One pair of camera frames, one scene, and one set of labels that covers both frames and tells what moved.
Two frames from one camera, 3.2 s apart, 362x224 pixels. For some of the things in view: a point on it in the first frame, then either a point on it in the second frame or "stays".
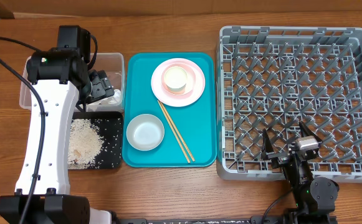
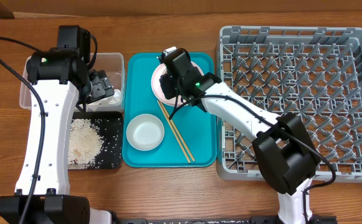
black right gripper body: [282, 158] -> [169, 87]
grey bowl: [145, 132] stays
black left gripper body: [101, 87] stays
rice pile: [85, 144] stays
